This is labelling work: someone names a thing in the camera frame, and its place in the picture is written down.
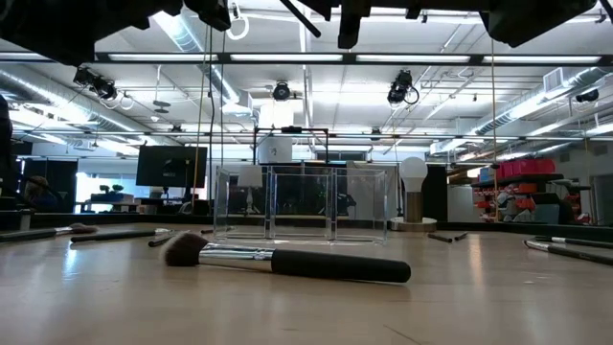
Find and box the large powder brush silver ferrule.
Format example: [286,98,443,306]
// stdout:
[161,231,413,285]

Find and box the black crossbar with light strips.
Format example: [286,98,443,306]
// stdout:
[0,51,613,68]

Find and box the black background rig frame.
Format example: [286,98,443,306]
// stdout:
[252,126,331,167]

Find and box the black aluminium table frame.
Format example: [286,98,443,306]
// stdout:
[0,210,613,243]

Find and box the thin brush white ferrule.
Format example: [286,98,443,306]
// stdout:
[148,231,192,248]

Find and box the white square column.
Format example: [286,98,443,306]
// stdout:
[257,101,295,165]

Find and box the black hanging cable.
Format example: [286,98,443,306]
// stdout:
[207,24,216,203]

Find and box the fluffy brown-headed makeup brush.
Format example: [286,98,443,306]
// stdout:
[0,222,101,243]

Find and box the white bulb lamp round base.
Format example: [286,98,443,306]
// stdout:
[388,155,439,234]

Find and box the white hanging cable loop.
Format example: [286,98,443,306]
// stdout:
[225,4,251,42]

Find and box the long black makeup brush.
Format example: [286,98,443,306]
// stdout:
[70,228,172,244]

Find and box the clear acrylic three-compartment organizer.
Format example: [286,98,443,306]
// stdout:
[213,164,389,246]

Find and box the person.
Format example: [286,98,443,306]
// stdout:
[23,174,61,215]

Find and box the silver ventilation duct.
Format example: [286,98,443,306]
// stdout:
[151,9,255,116]
[471,66,612,138]
[0,68,140,135]

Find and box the white hanging sheet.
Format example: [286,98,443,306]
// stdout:
[345,161,400,222]

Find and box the black tall cabinet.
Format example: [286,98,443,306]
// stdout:
[422,164,449,223]

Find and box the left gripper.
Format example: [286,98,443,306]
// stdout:
[0,0,232,67]

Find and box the black wall monitor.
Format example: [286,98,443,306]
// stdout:
[135,145,209,189]

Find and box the dark storage shelf rack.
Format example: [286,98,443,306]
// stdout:
[470,172,594,226]

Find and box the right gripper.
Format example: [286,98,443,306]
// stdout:
[371,0,598,49]

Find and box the black ceiling-mounted camera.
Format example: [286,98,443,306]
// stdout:
[72,65,119,102]
[272,80,292,103]
[386,69,420,107]
[574,88,601,104]

